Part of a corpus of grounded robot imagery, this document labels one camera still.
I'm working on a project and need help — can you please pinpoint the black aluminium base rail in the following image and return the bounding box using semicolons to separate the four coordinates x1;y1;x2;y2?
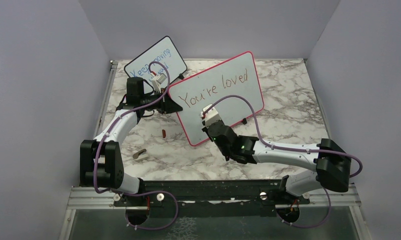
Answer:
66;178;362;220

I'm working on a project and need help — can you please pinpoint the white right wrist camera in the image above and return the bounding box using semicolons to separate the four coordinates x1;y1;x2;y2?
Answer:
200;104;222;128

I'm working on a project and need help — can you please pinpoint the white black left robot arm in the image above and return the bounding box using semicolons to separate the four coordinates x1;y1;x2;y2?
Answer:
79;73;183;206

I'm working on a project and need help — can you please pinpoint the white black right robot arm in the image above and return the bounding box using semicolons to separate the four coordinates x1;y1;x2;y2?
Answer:
202;120;352;204

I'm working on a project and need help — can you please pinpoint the grey whiteboard eraser block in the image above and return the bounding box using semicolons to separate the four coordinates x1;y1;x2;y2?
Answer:
132;148;149;161

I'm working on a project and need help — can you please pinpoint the pink framed whiteboard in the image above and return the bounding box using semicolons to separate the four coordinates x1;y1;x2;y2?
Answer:
168;51;265;147

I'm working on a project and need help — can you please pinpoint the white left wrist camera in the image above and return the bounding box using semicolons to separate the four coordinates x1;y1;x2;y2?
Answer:
150;73;168;93

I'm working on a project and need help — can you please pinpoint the black framed written whiteboard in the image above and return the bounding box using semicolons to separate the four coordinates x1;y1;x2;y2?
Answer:
124;36;188;82

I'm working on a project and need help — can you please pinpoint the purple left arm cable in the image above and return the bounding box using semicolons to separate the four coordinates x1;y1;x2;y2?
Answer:
93;61;181;232

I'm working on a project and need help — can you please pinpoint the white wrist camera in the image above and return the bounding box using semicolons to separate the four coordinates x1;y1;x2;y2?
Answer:
200;104;222;128
150;73;168;93

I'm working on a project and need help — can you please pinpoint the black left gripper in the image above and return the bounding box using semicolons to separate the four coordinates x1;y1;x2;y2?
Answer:
139;87;182;114

